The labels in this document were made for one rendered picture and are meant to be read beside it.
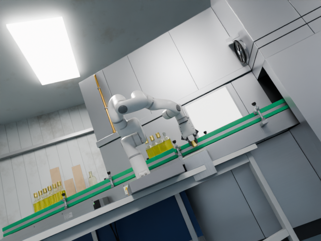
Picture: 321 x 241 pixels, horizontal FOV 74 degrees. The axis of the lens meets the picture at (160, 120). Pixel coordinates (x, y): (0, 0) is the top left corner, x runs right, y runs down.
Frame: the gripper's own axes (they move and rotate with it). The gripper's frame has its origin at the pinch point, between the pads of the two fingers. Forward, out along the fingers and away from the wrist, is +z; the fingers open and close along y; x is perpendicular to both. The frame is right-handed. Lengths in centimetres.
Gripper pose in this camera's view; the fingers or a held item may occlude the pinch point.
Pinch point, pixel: (193, 141)
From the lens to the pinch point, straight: 149.7
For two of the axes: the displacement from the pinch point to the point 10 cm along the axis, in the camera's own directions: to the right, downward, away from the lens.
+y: -8.8, 4.4, 1.6
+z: 4.4, 9.0, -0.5
